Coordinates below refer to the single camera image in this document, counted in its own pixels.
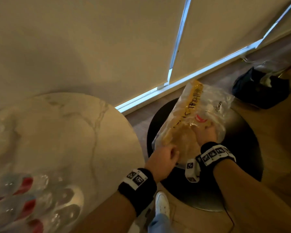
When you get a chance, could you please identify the blue jeans leg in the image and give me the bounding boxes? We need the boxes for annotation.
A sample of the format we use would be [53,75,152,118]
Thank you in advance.
[148,213,172,233]

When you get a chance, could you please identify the person's right forearm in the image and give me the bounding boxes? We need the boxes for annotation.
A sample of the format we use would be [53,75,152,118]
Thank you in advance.
[213,159,291,233]

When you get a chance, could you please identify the person's right hand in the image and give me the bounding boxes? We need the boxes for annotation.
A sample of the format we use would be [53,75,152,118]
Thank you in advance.
[192,125,218,147]

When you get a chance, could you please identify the white shoe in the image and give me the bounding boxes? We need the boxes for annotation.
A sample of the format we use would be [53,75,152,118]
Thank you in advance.
[155,191,170,219]

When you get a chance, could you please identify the black left wristband with markers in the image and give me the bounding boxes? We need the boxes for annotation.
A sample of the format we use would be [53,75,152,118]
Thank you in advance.
[118,168,157,217]

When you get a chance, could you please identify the black right wristband with markers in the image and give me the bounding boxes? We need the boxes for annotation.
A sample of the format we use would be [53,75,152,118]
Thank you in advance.
[185,142,237,183]

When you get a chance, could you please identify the narrow beige roller blind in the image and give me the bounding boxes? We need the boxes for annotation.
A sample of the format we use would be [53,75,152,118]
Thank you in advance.
[257,0,291,47]

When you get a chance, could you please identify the person's left hand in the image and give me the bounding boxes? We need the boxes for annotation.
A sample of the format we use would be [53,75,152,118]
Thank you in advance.
[145,144,180,184]

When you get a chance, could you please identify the black wristband with markers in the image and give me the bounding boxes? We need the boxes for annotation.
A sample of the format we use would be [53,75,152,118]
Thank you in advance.
[185,142,237,183]
[118,168,157,217]

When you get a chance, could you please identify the person's left forearm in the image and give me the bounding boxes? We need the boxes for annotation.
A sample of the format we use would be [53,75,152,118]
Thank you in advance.
[69,190,139,233]

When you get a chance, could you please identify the clear plastic bag yellow contents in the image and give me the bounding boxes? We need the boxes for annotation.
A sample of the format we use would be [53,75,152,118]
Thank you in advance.
[152,80,235,170]

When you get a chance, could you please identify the wide beige roller blind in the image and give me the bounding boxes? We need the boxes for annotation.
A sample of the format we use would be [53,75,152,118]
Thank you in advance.
[0,0,188,116]

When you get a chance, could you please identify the black bag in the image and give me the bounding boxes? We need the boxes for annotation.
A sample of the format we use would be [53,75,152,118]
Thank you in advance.
[232,66,291,110]

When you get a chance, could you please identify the pack of clear water bottles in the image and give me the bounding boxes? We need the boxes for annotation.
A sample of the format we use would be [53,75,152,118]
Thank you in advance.
[0,173,85,233]

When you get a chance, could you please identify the thin black cable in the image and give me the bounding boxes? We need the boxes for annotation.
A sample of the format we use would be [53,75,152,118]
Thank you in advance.
[223,204,236,228]

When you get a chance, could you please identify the black round table base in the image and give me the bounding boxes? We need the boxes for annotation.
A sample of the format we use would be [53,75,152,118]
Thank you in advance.
[146,97,264,212]

